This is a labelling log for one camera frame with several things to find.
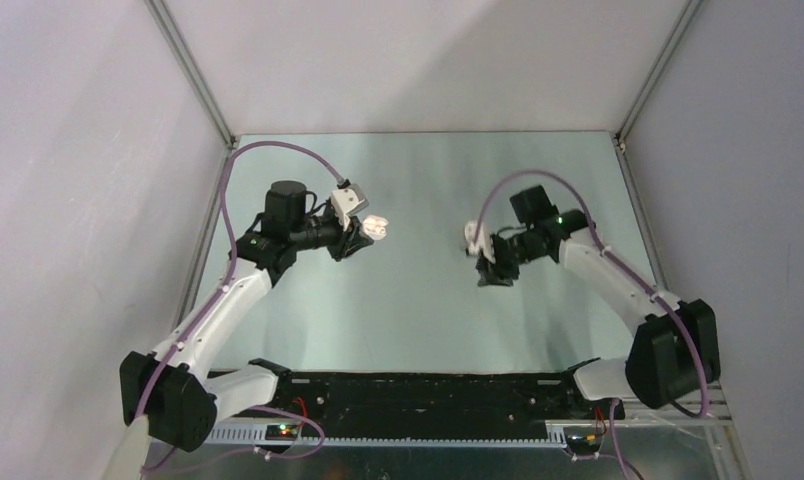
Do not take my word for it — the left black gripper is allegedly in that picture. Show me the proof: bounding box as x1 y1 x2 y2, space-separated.
289 205 373 262

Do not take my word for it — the white earbud charging case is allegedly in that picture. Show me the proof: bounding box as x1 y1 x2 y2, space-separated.
361 215 389 241

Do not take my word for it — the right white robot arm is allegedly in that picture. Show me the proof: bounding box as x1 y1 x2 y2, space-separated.
463 186 721 418

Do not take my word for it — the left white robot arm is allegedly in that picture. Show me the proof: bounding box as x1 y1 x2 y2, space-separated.
119 180 389 452

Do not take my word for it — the right circuit board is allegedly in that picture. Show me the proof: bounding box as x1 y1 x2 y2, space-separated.
565 434 604 458

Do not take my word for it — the circuit board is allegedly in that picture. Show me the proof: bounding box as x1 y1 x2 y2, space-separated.
565 434 604 458
264 423 302 442

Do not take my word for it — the left circuit board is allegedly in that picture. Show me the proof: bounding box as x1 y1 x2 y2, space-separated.
264 423 302 442

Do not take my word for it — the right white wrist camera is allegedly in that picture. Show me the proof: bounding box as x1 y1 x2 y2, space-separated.
463 220 496 263

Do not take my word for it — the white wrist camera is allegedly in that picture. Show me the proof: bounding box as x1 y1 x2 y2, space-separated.
330 179 369 232
463 220 496 263

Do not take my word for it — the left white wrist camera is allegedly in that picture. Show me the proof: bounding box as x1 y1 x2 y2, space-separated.
330 179 369 232

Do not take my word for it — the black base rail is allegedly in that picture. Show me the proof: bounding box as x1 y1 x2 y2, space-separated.
252 359 624 443

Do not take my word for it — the right aluminium frame post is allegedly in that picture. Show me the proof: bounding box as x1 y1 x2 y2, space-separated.
614 0 704 150

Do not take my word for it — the aluminium frame post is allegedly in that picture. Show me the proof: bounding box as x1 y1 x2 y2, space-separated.
614 0 704 150
144 0 236 148

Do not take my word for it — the left aluminium frame post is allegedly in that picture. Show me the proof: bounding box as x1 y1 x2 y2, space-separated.
144 0 236 148

